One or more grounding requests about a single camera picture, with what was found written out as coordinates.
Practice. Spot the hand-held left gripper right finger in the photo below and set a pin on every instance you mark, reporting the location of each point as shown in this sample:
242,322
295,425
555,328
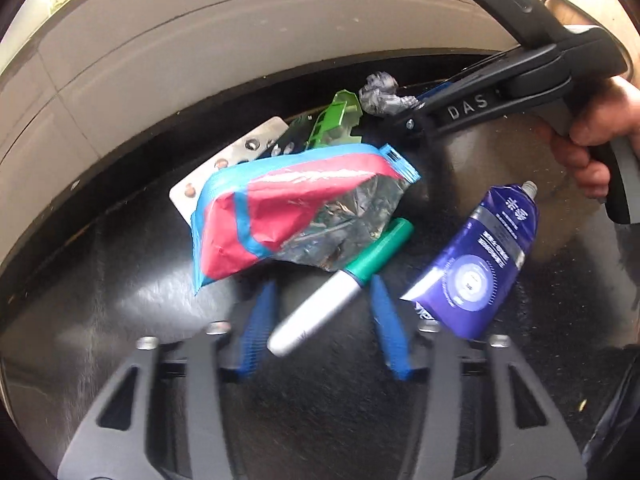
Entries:
390,330

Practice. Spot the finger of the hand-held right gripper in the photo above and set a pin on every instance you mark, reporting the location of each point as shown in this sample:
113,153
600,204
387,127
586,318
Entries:
500,62
465,112

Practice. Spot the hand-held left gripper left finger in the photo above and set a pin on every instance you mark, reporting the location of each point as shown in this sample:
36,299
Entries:
257,330

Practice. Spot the green cap silver marker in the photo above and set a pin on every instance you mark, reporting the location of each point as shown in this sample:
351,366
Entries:
310,315

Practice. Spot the grey foil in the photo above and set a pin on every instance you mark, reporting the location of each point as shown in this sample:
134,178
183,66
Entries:
382,100

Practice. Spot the person's right hand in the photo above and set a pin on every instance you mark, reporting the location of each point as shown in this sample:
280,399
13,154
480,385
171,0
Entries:
590,160

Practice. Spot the wooden cutting board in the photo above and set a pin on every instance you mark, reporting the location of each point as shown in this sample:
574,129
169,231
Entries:
565,12

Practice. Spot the purple tube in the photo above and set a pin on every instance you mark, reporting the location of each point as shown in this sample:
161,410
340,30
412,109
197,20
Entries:
475,270

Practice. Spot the red blue snack bag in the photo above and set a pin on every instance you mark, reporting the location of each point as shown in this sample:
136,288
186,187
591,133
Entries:
280,200

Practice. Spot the green wrapper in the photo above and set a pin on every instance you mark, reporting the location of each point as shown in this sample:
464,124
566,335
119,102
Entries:
332,120

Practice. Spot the dark green packaging piece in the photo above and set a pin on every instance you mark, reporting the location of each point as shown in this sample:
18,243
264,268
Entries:
300,135

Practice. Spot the silver blister pack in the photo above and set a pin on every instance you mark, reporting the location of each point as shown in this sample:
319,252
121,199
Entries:
235,152

